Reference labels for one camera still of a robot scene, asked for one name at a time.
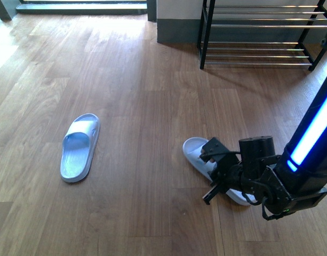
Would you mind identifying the light blue slide sandal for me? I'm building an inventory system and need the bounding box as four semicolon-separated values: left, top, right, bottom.
182;137;257;206
60;113;100;183

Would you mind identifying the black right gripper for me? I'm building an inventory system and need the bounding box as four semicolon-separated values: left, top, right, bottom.
199;137;243;205

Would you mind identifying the black metal shoe rack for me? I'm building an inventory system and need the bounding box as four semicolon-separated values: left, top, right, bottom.
196;1;327;71

